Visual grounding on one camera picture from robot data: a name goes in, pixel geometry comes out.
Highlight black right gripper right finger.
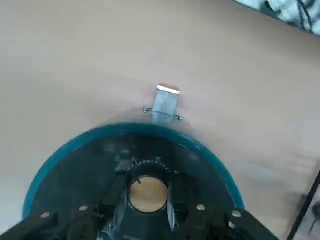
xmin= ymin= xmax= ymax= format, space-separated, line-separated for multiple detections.
xmin=166 ymin=174 xmax=280 ymax=240

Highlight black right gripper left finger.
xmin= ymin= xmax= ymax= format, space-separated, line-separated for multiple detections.
xmin=0 ymin=169 xmax=126 ymax=240

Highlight round gold air fryer knob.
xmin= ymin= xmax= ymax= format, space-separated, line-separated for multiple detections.
xmin=127 ymin=174 xmax=169 ymax=215

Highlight dark green air fryer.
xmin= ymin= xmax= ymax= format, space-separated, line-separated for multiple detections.
xmin=22 ymin=84 xmax=247 ymax=240

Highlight black wire cup rack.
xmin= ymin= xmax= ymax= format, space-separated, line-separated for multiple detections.
xmin=286 ymin=171 xmax=320 ymax=240

